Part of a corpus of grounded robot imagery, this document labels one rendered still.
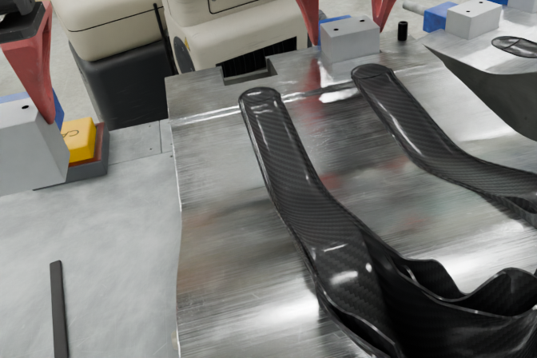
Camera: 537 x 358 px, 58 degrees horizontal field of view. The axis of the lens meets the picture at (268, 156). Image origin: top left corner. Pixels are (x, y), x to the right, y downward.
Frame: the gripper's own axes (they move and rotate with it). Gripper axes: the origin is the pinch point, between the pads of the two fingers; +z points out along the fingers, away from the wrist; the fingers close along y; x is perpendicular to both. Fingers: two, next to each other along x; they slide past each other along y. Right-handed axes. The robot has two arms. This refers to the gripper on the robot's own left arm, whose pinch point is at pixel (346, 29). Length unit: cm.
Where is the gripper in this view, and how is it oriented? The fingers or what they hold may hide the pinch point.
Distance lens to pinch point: 51.4
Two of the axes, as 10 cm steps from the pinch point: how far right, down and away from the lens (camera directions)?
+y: 9.7, -2.1, 1.1
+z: 1.1, 7.9, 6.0
